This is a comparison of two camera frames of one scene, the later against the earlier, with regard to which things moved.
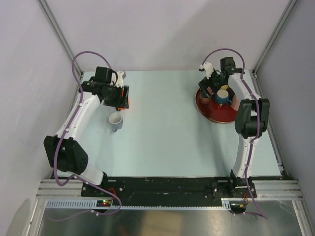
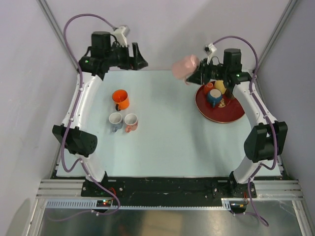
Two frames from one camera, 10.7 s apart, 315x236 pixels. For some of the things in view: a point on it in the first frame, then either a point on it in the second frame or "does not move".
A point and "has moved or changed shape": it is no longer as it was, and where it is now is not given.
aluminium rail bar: [288, 191] does not move
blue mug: [222, 97] has moved or changed shape
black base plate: [168, 189] does not move
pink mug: [202, 100] to [131, 120]
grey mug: [116, 120] does not move
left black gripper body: [114, 99] to [120, 57]
